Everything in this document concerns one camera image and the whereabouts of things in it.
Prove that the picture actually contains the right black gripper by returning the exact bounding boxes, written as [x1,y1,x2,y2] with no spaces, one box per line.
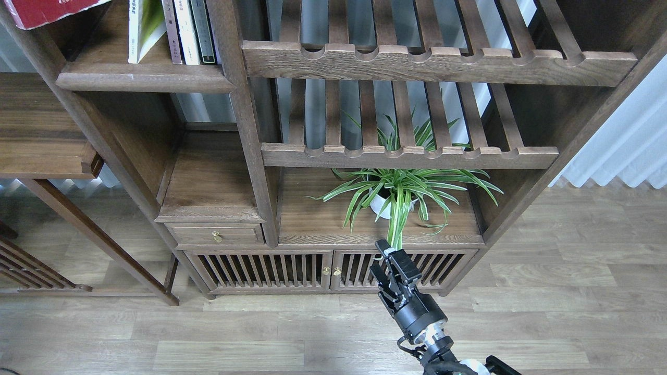
[370,239,447,345]

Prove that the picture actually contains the maroon book white characters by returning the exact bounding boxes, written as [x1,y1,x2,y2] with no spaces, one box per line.
[162,0,183,65]

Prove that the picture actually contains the yellow green book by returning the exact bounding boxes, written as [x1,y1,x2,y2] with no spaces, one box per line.
[127,1,166,64]

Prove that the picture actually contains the red book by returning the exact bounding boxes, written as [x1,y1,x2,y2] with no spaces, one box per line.
[4,1,107,29]

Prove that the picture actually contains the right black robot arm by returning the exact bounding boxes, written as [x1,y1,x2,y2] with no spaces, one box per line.
[370,238,519,374]

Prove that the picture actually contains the white plant pot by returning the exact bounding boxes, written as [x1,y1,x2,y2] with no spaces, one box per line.
[367,188,418,219]

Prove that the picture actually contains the green spider plant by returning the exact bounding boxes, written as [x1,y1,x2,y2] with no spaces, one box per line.
[308,107,504,251]

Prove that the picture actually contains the dark wooden bookshelf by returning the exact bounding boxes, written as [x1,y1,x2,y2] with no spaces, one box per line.
[2,1,665,297]

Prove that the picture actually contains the brass drawer knob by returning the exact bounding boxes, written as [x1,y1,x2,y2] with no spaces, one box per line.
[211,232,224,244]

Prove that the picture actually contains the white curtain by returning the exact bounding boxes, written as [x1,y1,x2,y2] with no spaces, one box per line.
[550,57,666,189]

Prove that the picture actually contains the dark green upright book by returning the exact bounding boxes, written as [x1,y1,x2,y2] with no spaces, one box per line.
[190,1,217,65]

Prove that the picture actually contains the white upright book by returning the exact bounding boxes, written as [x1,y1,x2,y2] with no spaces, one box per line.
[174,0,202,66]

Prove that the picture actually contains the wooden side table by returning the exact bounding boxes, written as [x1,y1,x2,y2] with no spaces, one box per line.
[1,72,179,306]

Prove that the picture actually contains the slatted wooden bench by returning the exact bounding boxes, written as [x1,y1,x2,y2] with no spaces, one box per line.
[1,222,93,293]

